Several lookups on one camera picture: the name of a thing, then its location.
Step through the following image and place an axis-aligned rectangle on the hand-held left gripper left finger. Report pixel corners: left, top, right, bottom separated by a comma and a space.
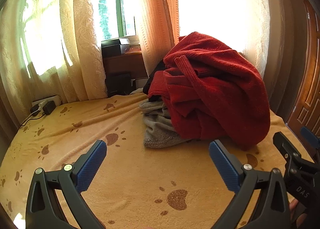
26, 140, 108, 229

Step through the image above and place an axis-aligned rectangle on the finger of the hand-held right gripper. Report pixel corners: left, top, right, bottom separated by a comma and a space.
273, 131, 302, 169
300, 126, 320, 161

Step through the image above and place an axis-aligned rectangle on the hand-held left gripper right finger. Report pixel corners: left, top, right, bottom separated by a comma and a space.
209, 140, 292, 229

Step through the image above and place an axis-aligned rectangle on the red knit sweater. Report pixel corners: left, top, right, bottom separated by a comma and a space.
147, 32, 272, 151

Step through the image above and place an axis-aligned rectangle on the person's right hand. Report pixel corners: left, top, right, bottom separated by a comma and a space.
290, 199, 308, 228

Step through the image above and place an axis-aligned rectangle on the brown wooden door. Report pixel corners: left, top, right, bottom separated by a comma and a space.
286, 0, 320, 144

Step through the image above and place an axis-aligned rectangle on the black power adapter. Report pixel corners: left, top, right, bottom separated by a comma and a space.
42, 100, 57, 115

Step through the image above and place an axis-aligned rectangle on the grey garment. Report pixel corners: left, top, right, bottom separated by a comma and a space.
139, 100, 193, 148

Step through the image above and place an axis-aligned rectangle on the white power strip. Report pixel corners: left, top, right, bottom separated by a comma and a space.
31, 94, 62, 109

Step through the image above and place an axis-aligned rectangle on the large black box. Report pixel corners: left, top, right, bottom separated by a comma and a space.
106, 72, 137, 97

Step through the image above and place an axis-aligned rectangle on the flat white box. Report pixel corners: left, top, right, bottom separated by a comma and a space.
130, 77, 149, 89

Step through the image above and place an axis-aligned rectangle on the cream patterned curtain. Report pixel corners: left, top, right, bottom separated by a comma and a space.
237, 0, 308, 122
0, 0, 108, 132

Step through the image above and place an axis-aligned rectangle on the wooden nightstand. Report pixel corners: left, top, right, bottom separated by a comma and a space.
102, 49, 148, 94

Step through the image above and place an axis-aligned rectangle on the black garment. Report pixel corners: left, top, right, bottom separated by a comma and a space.
143, 60, 167, 103

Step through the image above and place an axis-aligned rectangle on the small black box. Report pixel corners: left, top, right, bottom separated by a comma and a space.
101, 39, 130, 57

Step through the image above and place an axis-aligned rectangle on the small white box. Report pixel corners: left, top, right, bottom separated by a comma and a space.
119, 38, 131, 53

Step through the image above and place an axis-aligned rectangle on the orange curtain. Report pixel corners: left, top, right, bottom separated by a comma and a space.
134, 0, 182, 77

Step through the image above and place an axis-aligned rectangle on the black power cable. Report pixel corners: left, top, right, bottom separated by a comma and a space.
19, 112, 44, 129

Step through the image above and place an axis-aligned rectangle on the green window frame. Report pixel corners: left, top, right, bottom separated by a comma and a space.
96, 0, 139, 42

